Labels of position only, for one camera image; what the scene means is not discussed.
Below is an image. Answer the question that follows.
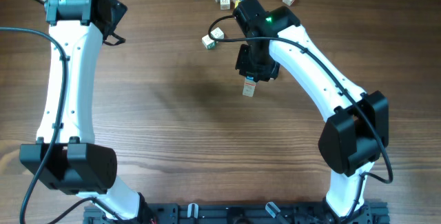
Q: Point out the white block brown drawing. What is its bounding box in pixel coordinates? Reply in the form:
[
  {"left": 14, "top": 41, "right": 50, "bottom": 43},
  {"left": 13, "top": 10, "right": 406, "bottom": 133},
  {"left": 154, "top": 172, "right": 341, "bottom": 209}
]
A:
[{"left": 220, "top": 0, "right": 231, "bottom": 10}]

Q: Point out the red letter A block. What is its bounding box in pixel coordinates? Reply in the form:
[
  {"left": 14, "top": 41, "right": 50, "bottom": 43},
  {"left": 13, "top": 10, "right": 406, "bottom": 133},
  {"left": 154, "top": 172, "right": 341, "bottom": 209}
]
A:
[{"left": 243, "top": 79, "right": 256, "bottom": 97}]

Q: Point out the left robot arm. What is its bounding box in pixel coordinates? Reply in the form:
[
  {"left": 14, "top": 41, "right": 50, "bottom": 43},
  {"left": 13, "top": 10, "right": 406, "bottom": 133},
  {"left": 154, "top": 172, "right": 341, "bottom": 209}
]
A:
[{"left": 19, "top": 0, "right": 153, "bottom": 223}]

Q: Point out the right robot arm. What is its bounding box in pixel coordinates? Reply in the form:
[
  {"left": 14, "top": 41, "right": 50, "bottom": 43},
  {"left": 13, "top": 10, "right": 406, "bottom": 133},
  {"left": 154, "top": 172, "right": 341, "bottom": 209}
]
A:
[{"left": 233, "top": 0, "right": 389, "bottom": 221}]

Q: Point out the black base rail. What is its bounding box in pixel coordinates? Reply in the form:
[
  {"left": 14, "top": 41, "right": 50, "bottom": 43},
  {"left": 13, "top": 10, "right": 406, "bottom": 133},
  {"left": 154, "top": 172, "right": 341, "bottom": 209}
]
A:
[{"left": 83, "top": 201, "right": 391, "bottom": 224}]

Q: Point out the white block green side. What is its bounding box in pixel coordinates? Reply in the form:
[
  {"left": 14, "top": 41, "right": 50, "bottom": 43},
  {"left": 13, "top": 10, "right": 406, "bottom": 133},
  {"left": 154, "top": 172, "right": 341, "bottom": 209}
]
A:
[{"left": 201, "top": 34, "right": 216, "bottom": 50}]

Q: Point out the white plain wooden block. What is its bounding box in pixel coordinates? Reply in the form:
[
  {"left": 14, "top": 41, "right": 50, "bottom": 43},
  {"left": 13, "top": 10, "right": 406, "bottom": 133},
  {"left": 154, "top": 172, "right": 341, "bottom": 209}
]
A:
[{"left": 210, "top": 28, "right": 225, "bottom": 39}]

